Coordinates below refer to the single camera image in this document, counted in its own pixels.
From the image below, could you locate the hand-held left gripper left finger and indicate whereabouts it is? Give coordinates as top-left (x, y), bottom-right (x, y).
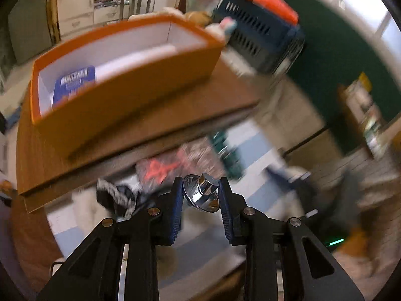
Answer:
top-left (37, 176), bottom-right (184, 301)

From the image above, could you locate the brown wooden desktop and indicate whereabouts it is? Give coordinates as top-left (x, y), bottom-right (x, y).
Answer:
top-left (16, 58), bottom-right (261, 214)

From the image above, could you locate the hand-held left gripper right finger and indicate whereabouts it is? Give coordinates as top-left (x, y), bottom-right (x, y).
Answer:
top-left (219, 176), bottom-right (364, 301)

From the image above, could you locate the brown plush toy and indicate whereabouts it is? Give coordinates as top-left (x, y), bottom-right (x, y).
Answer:
top-left (184, 10), bottom-right (214, 28)

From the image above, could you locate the green packet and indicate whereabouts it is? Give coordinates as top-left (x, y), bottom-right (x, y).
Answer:
top-left (212, 131), bottom-right (245, 180)

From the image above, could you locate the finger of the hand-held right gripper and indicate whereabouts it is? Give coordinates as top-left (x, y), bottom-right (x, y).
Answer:
top-left (266, 167), bottom-right (311, 192)

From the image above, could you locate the orange plastic bag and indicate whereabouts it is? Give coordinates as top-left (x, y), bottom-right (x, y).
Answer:
top-left (234, 0), bottom-right (300, 26)

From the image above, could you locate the wooden shelf with clutter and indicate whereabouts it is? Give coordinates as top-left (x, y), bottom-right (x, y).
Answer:
top-left (338, 71), bottom-right (390, 161)

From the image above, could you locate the blue and white striped mat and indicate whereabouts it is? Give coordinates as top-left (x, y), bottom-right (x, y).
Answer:
top-left (47, 121), bottom-right (295, 289)

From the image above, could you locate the white cabinet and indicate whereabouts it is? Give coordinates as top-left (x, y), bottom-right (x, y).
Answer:
top-left (56, 0), bottom-right (180, 39)

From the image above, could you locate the beige bedding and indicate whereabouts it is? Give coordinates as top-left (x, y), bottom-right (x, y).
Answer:
top-left (224, 48), bottom-right (329, 164)

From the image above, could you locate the white unicorn plush toy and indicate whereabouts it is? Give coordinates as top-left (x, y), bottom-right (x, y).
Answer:
top-left (205, 17), bottom-right (238, 43)

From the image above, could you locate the shiny chrome reflector cup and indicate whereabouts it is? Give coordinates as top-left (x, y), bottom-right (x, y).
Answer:
top-left (182, 173), bottom-right (220, 213)

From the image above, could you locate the blue printed box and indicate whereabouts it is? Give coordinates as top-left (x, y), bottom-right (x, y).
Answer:
top-left (51, 65), bottom-right (96, 111)

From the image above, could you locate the dark box with red emblem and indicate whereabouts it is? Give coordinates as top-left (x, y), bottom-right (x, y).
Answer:
top-left (135, 150), bottom-right (195, 192)

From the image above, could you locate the blue and grey pet carrier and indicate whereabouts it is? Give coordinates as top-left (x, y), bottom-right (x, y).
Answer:
top-left (212, 0), bottom-right (306, 75)

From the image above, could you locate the black and white patterned item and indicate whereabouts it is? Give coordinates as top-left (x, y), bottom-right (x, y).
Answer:
top-left (95, 178), bottom-right (139, 220)

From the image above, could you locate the green chalkboard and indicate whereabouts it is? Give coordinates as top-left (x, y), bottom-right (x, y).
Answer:
top-left (278, 0), bottom-right (401, 156)

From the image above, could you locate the orange cardboard box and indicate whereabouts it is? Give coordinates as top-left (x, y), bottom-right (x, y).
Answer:
top-left (30, 15), bottom-right (225, 161)

